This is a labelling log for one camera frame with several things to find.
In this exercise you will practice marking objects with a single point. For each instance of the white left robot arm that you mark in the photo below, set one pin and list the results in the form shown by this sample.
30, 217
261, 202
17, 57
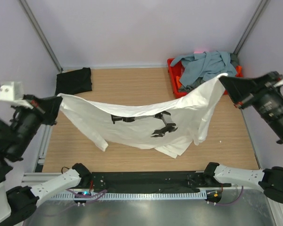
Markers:
20, 202

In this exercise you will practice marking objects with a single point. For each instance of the white t-shirt with print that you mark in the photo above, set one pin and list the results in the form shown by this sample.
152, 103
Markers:
169, 127

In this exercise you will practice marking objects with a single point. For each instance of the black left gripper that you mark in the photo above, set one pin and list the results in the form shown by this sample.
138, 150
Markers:
47, 107

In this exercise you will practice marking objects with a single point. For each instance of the dark grey t-shirt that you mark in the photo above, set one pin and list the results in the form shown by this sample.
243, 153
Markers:
234, 60

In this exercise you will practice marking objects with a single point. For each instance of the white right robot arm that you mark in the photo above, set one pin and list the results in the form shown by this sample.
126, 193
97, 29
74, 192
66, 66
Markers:
267, 181

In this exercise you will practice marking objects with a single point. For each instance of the slotted grey cable duct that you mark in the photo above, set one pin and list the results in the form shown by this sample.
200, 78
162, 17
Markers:
67, 196

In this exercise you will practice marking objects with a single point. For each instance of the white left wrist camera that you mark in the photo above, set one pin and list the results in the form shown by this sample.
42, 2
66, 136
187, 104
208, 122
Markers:
11, 91

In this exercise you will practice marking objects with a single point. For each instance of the red plastic bin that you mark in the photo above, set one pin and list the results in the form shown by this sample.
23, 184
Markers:
173, 70

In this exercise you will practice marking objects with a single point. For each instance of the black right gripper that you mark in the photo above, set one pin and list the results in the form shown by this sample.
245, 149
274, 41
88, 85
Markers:
240, 88

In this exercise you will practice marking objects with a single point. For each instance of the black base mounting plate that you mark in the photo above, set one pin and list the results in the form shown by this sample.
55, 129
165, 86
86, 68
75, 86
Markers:
166, 182

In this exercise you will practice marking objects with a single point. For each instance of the folded black t-shirt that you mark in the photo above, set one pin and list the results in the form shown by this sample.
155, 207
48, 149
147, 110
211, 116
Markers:
74, 82

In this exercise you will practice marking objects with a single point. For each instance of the blue-grey t-shirt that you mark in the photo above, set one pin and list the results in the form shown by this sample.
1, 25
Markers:
205, 65

